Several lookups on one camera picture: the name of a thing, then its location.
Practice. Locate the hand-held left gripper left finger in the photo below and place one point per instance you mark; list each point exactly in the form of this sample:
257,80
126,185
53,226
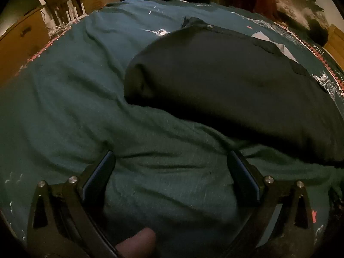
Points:
98,177

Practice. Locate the black pants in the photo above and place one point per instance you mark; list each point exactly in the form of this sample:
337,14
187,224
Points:
228,86

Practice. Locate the dark green printed blanket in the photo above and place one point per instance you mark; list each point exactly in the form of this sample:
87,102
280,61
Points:
80,99

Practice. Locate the wooden bed headboard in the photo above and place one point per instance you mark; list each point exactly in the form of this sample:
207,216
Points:
336,37

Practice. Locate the pile of mixed clothes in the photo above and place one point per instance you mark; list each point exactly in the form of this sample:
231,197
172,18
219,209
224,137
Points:
295,2

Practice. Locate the dark wooden chair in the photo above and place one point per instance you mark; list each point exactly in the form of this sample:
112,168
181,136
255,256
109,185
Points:
57,5

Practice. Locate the white router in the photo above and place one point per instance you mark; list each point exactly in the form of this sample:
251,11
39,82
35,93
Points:
74,13

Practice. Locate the person's left hand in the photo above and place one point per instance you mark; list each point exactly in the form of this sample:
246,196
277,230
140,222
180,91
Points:
137,243

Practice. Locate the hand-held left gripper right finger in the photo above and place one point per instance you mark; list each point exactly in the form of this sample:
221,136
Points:
244,177

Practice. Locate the wooden cabinet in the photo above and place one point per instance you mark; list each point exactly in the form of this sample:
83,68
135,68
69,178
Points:
21,43

